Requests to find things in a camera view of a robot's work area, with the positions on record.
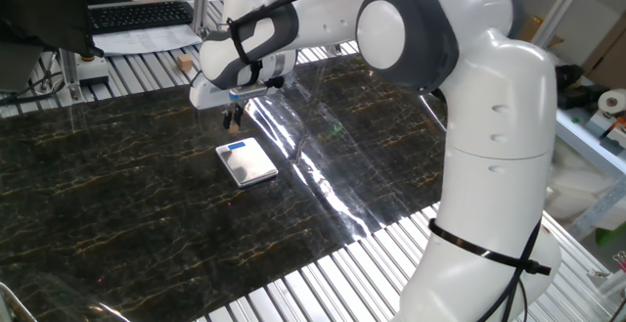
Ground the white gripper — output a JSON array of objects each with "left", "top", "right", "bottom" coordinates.
[{"left": 189, "top": 69, "right": 245, "bottom": 131}]

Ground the silver digital scale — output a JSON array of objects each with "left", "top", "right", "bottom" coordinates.
[{"left": 215, "top": 137, "right": 279, "bottom": 189}]

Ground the black bulky object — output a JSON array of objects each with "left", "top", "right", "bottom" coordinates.
[
  {"left": 556, "top": 65, "right": 584, "bottom": 91},
  {"left": 557, "top": 84, "right": 607, "bottom": 111}
]

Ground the green plastic object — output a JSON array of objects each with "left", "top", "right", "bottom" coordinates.
[{"left": 594, "top": 223, "right": 626, "bottom": 248}]

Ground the white paper sheet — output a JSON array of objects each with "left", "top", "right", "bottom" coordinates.
[{"left": 92, "top": 23, "right": 204, "bottom": 58}]

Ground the black marble pattern mat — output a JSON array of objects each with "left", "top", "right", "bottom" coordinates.
[{"left": 0, "top": 52, "right": 449, "bottom": 322}]

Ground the black keyboard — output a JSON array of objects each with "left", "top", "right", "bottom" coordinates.
[{"left": 87, "top": 0, "right": 195, "bottom": 35}]

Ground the white emergency stop box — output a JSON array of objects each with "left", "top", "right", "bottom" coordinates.
[{"left": 75, "top": 53, "right": 111, "bottom": 87}]

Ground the black cloth cover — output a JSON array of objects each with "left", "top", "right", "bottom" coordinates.
[{"left": 0, "top": 0, "right": 133, "bottom": 59}]

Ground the brown cardboard box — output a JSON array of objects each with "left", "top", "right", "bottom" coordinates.
[{"left": 517, "top": 16, "right": 563, "bottom": 49}]

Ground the white plastic bag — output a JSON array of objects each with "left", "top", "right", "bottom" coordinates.
[{"left": 542, "top": 138, "right": 626, "bottom": 230}]

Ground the aluminium shelf beam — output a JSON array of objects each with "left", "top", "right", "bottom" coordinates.
[{"left": 555, "top": 109, "right": 626, "bottom": 176}]

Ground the blue grey small box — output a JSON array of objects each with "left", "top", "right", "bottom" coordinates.
[{"left": 585, "top": 111, "right": 615, "bottom": 140}]

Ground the white paper towel roll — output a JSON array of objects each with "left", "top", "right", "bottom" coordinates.
[{"left": 597, "top": 88, "right": 626, "bottom": 115}]

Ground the brown cardboard panel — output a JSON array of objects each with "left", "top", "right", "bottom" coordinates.
[{"left": 581, "top": 13, "right": 626, "bottom": 91}]

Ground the grey orange device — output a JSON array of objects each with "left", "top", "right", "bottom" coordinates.
[{"left": 600, "top": 115, "right": 626, "bottom": 156}]

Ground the black wrist strap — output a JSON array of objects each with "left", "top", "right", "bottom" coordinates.
[{"left": 227, "top": 16, "right": 265, "bottom": 88}]

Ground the tall aluminium post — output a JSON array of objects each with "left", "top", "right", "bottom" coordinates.
[{"left": 192, "top": 0, "right": 212, "bottom": 37}]

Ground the short aluminium post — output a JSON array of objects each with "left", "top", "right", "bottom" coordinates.
[{"left": 61, "top": 47, "right": 82, "bottom": 101}]

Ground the black strap with buckle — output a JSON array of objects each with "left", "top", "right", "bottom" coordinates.
[{"left": 428, "top": 217, "right": 553, "bottom": 278}]

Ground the slanted aluminium post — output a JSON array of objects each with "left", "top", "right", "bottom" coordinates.
[{"left": 530, "top": 0, "right": 596, "bottom": 52}]

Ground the aluminium frame leg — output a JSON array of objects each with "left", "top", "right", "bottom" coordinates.
[{"left": 569, "top": 174, "right": 626, "bottom": 240}]

